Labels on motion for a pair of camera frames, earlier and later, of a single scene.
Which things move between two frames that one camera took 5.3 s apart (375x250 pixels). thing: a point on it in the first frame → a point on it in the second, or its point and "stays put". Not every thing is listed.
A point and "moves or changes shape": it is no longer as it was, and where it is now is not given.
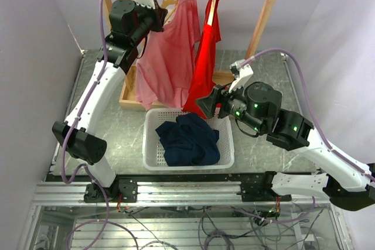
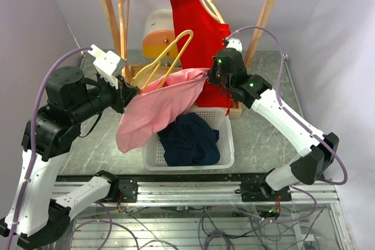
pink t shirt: x=165 y=67 → x=156 y=105
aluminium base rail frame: x=179 y=215 stays put
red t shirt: x=202 y=79 → x=201 y=34
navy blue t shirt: x=190 y=140 stays put
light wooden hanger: x=212 y=7 moves or changes shape
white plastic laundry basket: x=153 y=157 stays put
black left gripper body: x=152 y=18 → x=119 y=104
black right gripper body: x=232 y=103 → x=215 y=76
